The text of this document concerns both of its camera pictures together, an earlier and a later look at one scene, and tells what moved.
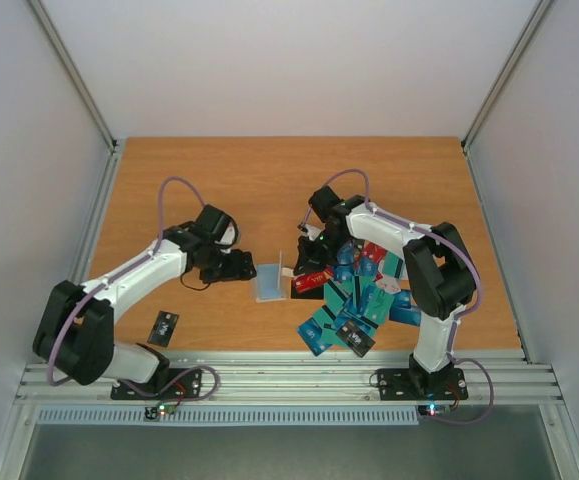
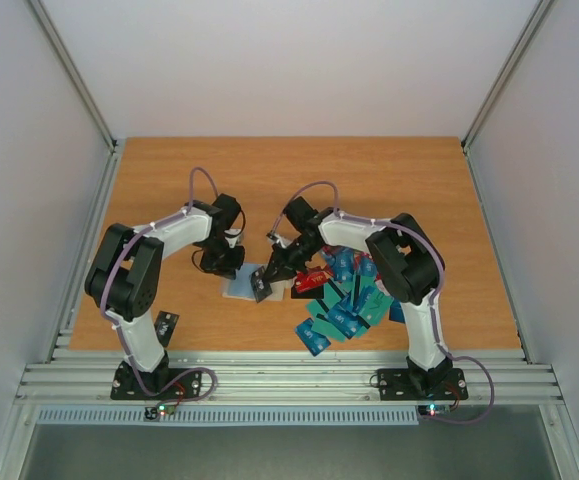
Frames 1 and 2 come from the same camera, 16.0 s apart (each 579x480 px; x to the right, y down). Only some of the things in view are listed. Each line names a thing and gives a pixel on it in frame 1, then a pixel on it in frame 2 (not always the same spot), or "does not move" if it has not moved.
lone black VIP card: (163, 328) does not move
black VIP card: (355, 338) to (260, 284)
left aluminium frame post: (61, 51) does not move
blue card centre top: (345, 263) does not move
